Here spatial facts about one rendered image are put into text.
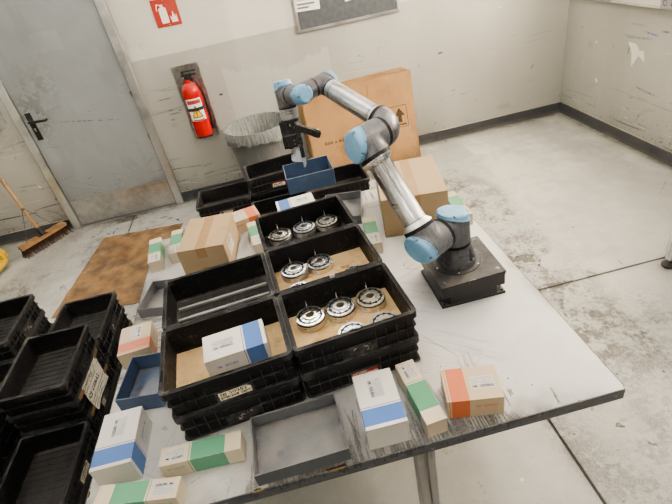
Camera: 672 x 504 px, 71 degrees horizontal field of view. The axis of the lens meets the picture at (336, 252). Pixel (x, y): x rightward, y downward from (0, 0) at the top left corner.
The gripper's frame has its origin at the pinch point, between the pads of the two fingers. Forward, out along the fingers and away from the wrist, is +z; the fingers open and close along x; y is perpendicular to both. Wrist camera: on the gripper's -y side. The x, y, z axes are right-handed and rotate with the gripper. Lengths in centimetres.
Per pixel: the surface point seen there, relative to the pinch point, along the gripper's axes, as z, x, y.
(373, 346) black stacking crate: 40, 84, -7
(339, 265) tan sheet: 34.1, 35.4, -3.9
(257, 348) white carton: 32, 80, 28
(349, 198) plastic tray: 35, -42, -20
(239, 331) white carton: 30, 72, 33
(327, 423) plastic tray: 55, 95, 12
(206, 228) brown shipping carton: 24, -15, 53
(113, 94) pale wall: -32, -239, 145
